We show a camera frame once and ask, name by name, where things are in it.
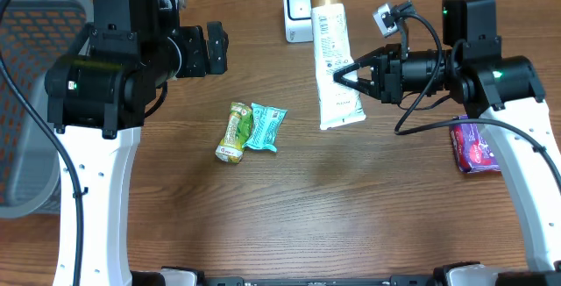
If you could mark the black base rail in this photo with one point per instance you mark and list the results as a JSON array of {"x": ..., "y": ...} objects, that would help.
[{"x": 328, "y": 280}]

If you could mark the white barcode scanner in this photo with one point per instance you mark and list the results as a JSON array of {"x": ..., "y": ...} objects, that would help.
[{"x": 297, "y": 21}]

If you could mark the green yellow snack bar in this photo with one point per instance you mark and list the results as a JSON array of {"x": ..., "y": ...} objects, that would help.
[{"x": 238, "y": 131}]

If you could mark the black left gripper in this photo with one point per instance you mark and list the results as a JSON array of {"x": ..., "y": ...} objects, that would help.
[{"x": 201, "y": 62}]

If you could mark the white tube gold cap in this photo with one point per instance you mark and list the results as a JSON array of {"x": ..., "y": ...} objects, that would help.
[{"x": 338, "y": 104}]

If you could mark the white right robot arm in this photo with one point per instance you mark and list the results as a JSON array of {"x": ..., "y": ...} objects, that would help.
[{"x": 506, "y": 100}]

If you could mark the purple pad package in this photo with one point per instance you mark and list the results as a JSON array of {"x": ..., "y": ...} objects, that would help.
[{"x": 472, "y": 153}]

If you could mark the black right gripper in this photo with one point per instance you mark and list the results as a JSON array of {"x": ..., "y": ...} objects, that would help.
[{"x": 387, "y": 77}]

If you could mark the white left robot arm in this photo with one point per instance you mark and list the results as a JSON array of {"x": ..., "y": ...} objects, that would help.
[{"x": 98, "y": 100}]

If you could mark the teal snack wrapper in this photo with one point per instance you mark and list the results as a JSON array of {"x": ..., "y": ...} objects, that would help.
[{"x": 266, "y": 124}]

